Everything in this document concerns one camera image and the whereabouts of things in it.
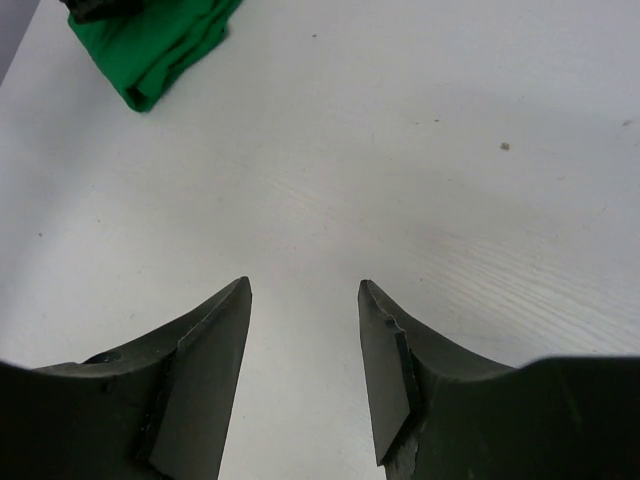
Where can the green t shirt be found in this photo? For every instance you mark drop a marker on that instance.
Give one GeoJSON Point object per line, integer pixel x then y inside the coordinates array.
{"type": "Point", "coordinates": [143, 52]}

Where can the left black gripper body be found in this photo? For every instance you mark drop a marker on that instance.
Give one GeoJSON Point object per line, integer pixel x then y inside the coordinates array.
{"type": "Point", "coordinates": [87, 11]}

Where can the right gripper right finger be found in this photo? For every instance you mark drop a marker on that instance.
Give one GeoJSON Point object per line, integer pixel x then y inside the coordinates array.
{"type": "Point", "coordinates": [404, 363]}

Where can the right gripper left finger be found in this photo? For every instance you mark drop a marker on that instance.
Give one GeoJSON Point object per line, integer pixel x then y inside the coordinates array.
{"type": "Point", "coordinates": [157, 407]}

